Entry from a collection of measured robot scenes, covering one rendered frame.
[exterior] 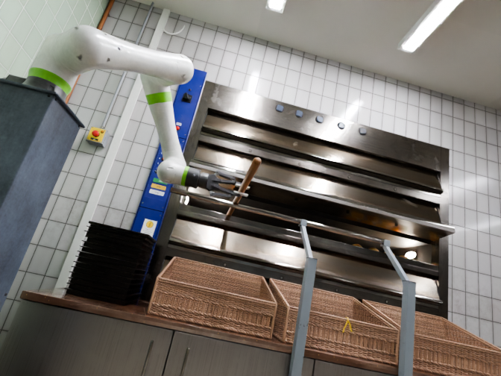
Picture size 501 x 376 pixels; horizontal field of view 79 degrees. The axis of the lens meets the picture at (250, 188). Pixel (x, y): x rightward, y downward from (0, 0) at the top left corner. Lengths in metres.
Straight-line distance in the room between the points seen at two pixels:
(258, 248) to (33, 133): 1.36
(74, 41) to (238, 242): 1.35
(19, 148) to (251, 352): 1.10
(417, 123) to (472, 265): 1.11
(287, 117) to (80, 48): 1.52
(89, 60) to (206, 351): 1.15
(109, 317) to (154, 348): 0.22
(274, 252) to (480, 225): 1.56
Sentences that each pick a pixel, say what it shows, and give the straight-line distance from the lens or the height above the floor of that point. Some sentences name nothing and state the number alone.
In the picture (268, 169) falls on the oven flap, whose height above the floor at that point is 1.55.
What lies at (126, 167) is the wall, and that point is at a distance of 2.10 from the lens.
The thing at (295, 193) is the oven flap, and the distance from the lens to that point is 1.95.
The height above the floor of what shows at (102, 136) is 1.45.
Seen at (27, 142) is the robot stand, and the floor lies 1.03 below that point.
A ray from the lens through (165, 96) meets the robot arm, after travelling 1.52.
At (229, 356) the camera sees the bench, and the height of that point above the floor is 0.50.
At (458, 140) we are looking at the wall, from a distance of 2.95.
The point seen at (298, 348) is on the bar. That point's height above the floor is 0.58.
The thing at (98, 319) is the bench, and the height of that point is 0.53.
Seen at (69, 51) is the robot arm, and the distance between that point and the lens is 1.17.
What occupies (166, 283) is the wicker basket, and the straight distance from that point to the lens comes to 1.44.
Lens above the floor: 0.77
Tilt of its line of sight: 18 degrees up
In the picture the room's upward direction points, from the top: 13 degrees clockwise
